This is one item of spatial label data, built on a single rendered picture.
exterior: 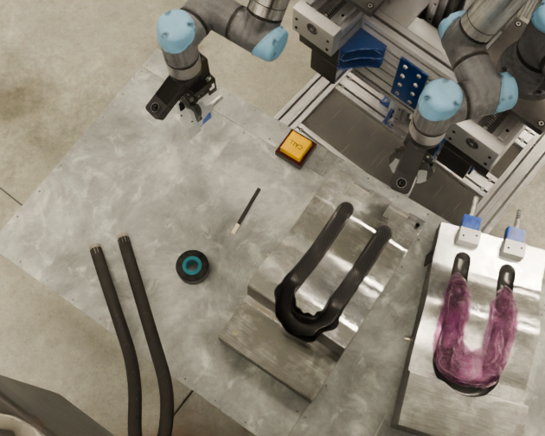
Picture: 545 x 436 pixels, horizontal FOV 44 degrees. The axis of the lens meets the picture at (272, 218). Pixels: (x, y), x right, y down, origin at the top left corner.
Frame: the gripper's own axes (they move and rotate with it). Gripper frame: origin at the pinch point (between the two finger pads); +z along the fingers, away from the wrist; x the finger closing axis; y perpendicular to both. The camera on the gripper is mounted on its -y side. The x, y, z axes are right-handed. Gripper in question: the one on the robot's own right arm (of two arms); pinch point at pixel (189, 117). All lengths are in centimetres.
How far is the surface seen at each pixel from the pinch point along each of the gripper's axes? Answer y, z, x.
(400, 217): 21, 9, -52
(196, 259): -21.1, 12.2, -24.6
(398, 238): 16, 7, -56
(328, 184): 14.1, 6.6, -34.5
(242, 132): 11.4, 15.5, -5.8
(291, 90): 64, 95, 28
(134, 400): -53, 6, -41
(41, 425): -48, -104, -61
